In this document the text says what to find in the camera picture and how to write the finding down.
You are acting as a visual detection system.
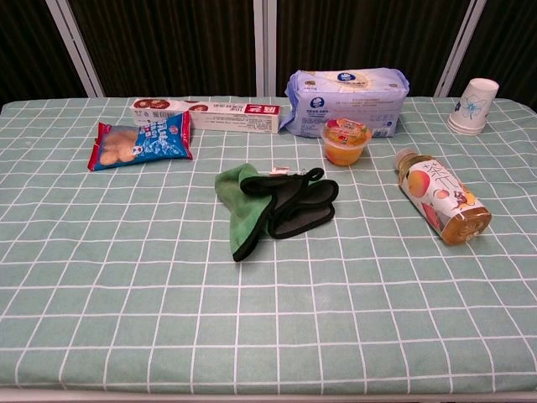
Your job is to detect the stacked white paper cups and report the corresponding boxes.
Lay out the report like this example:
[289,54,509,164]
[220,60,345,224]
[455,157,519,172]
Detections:
[446,77,500,136]

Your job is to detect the peach tea bottle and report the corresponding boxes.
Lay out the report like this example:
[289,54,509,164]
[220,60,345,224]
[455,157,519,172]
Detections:
[393,147,493,247]

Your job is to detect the dark pleated curtain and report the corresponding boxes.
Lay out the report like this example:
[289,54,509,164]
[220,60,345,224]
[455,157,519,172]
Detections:
[0,0,537,111]

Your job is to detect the green black-edged cloth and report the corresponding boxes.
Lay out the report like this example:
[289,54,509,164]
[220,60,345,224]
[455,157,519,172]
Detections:
[214,163,340,264]

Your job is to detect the blue snack bag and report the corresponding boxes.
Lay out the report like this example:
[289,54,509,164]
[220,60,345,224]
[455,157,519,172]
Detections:
[86,111,194,172]

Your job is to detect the white slanted frame post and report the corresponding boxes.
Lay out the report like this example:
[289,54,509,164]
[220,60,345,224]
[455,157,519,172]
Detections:
[433,0,488,98]
[45,0,105,98]

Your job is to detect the pale blue tissue pack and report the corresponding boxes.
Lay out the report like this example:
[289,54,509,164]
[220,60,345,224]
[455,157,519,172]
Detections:
[279,69,411,139]

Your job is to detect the orange fruit jelly cup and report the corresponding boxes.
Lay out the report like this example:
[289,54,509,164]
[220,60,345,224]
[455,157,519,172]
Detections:
[321,118,373,167]

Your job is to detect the long white and red box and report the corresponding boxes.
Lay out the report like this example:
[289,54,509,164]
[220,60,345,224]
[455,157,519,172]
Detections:
[129,97,281,134]

